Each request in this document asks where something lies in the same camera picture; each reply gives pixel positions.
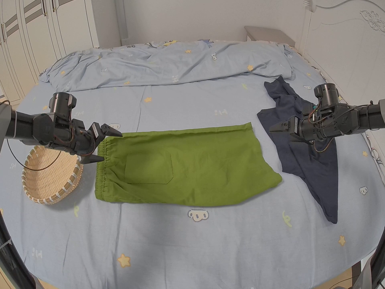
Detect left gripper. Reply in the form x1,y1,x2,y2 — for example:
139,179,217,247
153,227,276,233
70,122,124,164

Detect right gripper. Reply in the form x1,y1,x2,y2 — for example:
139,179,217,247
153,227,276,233
289,115,327,143

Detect green shorts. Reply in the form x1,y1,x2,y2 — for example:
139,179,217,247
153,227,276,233
95,122,283,208

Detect dark blue garment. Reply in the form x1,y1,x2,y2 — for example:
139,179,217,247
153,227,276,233
256,75,340,224

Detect round woven basket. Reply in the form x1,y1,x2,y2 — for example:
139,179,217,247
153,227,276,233
21,145,84,205

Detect bed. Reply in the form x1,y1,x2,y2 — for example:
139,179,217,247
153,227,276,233
0,0,385,289

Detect pale blue quilt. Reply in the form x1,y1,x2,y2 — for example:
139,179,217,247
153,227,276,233
39,39,297,93

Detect grey bedside table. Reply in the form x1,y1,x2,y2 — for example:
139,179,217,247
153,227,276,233
244,26,297,46

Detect white wardrobe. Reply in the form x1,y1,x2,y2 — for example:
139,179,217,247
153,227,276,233
0,0,100,105

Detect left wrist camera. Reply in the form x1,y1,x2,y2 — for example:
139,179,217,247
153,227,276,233
71,118,87,133

